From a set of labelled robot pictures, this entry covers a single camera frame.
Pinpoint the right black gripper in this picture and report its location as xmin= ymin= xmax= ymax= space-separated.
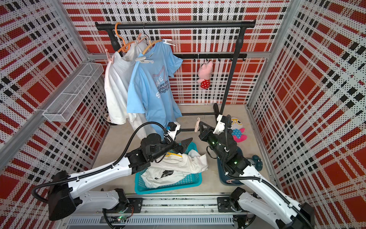
xmin=199 ymin=122 xmax=226 ymax=162

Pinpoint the pink clothespin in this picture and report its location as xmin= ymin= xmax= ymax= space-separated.
xmin=194 ymin=117 xmax=200 ymax=133
xmin=104 ymin=49 xmax=114 ymax=64
xmin=136 ymin=33 xmax=146 ymax=44

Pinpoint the white printed t-shirt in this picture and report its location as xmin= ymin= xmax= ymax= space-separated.
xmin=141 ymin=149 xmax=208 ymax=189
xmin=104 ymin=42 xmax=147 ymax=130

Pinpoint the teal tray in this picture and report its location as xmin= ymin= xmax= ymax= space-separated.
xmin=135 ymin=142 xmax=202 ymax=195

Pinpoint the light blue cloth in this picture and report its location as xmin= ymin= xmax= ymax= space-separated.
xmin=127 ymin=43 xmax=183 ymax=127

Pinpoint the white clothespin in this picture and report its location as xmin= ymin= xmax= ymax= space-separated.
xmin=135 ymin=56 xmax=154 ymax=64
xmin=162 ymin=39 xmax=175 ymax=46

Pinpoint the wooden hanger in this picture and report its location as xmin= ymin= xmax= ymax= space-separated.
xmin=142 ymin=40 xmax=164 ymax=55

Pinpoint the orange plastic hanger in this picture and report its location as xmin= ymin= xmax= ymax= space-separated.
xmin=114 ymin=22 xmax=136 ymax=53

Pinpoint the yellow plastic hanger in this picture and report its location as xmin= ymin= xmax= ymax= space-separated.
xmin=165 ymin=152 xmax=182 ymax=157

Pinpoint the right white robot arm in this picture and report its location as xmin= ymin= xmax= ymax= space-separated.
xmin=197 ymin=115 xmax=315 ymax=229

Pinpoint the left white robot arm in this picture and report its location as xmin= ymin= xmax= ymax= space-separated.
xmin=31 ymin=122 xmax=193 ymax=221

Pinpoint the white owl plush toy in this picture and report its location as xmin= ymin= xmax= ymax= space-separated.
xmin=231 ymin=117 xmax=247 ymax=143

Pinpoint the dark teal clothespin bin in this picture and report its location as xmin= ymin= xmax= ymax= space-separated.
xmin=217 ymin=147 xmax=249 ymax=186

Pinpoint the pink pig plush toy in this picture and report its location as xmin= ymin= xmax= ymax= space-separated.
xmin=197 ymin=61 xmax=214 ymax=90

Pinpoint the black-haired boy doll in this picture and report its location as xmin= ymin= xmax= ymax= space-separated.
xmin=104 ymin=113 xmax=113 ymax=126

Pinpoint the black clothes rack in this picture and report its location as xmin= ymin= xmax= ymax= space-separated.
xmin=95 ymin=21 xmax=256 ymax=118

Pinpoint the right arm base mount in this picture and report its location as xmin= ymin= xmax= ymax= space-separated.
xmin=217 ymin=197 xmax=247 ymax=213

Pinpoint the aluminium front rail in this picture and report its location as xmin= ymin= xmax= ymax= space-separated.
xmin=57 ymin=194 xmax=275 ymax=227

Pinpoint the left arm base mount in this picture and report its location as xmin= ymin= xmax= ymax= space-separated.
xmin=105 ymin=198 xmax=144 ymax=214

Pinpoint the black wall hook rail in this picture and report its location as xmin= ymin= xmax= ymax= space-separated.
xmin=169 ymin=53 xmax=234 ymax=60

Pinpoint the white wire mesh basket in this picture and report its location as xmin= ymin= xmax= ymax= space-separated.
xmin=43 ymin=62 xmax=104 ymax=123

